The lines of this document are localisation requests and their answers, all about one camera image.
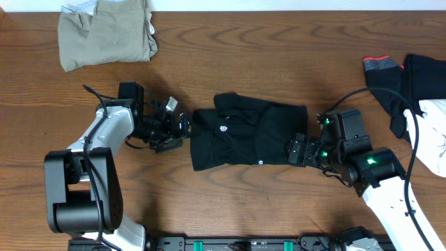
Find black polo shirt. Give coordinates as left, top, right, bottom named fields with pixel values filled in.
left=190, top=93, right=308, bottom=172

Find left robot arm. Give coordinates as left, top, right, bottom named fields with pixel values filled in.
left=44, top=82, right=192, bottom=250

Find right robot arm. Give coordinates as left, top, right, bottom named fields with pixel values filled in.
left=288, top=109, right=445, bottom=250

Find black garment with red trim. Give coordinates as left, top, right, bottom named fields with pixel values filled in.
left=362, top=54, right=445, bottom=141

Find white printed t-shirt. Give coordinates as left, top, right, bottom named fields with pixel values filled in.
left=416, top=99, right=446, bottom=178

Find folded khaki pants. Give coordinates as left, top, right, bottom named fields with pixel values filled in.
left=58, top=0, right=158, bottom=72

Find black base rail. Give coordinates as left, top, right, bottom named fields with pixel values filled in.
left=68, top=226, right=398, bottom=251

